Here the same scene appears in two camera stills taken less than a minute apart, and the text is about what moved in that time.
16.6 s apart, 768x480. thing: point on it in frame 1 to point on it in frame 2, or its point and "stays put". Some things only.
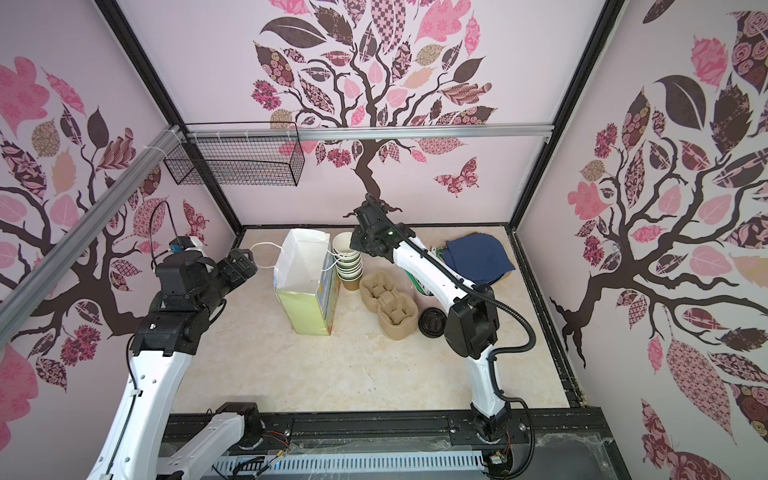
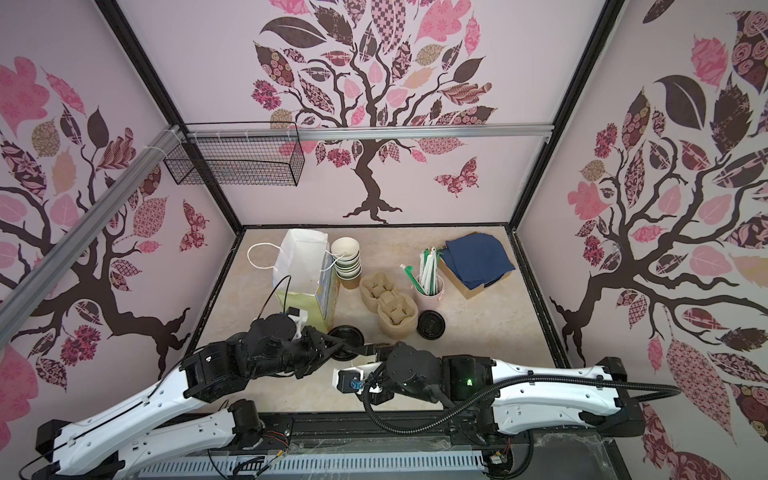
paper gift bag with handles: [307, 281] stays put
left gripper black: [237, 276] to [317, 348]
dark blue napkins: [478, 257] stays put
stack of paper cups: [348, 262] stays put
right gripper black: [356, 241] to [384, 351]
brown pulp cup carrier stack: [397, 311] stays put
